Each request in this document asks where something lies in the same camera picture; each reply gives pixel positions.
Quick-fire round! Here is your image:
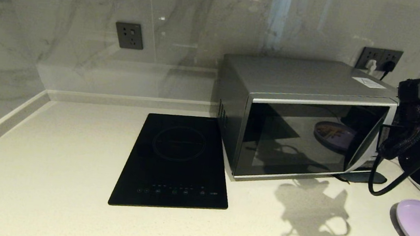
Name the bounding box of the silver microwave oven body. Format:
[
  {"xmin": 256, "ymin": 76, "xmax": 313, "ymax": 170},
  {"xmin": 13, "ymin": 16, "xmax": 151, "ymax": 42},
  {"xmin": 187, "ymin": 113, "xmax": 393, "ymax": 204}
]
[{"xmin": 208, "ymin": 48, "xmax": 404, "ymax": 199}]

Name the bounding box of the black induction cooktop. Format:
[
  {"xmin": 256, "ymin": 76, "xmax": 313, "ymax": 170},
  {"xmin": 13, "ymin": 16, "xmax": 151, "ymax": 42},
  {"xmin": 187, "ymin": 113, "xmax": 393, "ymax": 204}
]
[{"xmin": 108, "ymin": 107, "xmax": 239, "ymax": 219}]

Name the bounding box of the dark grey rubber mat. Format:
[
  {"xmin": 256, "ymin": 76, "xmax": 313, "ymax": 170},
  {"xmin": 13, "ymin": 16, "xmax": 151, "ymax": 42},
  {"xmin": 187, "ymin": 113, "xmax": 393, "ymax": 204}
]
[{"xmin": 334, "ymin": 167, "xmax": 388, "ymax": 187}]

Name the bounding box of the white paper sticker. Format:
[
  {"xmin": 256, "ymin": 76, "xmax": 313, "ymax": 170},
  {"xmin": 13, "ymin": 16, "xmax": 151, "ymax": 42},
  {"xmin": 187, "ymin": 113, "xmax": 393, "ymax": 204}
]
[{"xmin": 350, "ymin": 76, "xmax": 386, "ymax": 90}]

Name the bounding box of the black power plug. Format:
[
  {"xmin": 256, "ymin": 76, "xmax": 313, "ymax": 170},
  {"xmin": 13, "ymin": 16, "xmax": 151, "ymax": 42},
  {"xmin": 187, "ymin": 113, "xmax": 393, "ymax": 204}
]
[{"xmin": 379, "ymin": 60, "xmax": 396, "ymax": 82}]

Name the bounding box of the grey single wall socket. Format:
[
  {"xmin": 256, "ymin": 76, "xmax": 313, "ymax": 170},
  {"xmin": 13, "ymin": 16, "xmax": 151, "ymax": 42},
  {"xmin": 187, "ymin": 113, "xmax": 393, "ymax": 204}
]
[{"xmin": 113, "ymin": 21, "xmax": 146, "ymax": 51}]

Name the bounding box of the grey double wall socket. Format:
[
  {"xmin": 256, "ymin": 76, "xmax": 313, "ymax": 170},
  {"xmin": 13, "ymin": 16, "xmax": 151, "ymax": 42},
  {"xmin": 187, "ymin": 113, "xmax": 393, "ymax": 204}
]
[{"xmin": 354, "ymin": 45, "xmax": 404, "ymax": 74}]

